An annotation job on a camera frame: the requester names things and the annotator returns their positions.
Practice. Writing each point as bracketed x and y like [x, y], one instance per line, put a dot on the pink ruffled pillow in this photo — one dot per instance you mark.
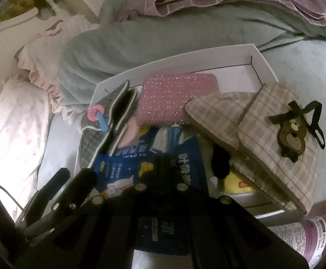
[48, 50]

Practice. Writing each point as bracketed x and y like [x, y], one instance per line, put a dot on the white wooden frame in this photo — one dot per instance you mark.
[81, 2]

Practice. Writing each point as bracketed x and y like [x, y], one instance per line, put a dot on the grey plaid pouch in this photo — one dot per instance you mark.
[92, 145]

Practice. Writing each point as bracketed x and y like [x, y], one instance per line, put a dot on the pink glitter sponge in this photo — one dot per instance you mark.
[177, 98]

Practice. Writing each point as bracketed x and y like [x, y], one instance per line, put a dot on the dark blue packet white label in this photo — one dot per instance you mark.
[191, 159]

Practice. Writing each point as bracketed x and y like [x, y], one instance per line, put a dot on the plaid bag with bear patch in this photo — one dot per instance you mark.
[263, 157]

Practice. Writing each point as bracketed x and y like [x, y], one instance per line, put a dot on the white headboard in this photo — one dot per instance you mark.
[8, 25]

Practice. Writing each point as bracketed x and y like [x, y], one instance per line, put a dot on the white cardboard box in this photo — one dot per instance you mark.
[235, 58]

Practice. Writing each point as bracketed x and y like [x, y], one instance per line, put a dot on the purple pump bottle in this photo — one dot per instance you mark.
[314, 235]

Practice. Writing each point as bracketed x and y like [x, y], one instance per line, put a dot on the green blanket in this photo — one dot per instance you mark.
[165, 39]

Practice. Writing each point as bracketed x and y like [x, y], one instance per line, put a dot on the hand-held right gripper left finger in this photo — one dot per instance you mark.
[156, 173]

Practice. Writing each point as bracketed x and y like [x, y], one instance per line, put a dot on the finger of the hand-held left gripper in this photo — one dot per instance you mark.
[56, 182]
[84, 182]

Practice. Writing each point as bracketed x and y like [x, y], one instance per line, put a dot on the yellow tissue packet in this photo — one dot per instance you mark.
[240, 183]

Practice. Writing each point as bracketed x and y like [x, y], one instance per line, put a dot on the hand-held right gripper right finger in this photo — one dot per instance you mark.
[167, 173]

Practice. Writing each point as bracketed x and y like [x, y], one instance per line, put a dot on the white floral pillow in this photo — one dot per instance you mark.
[14, 134]

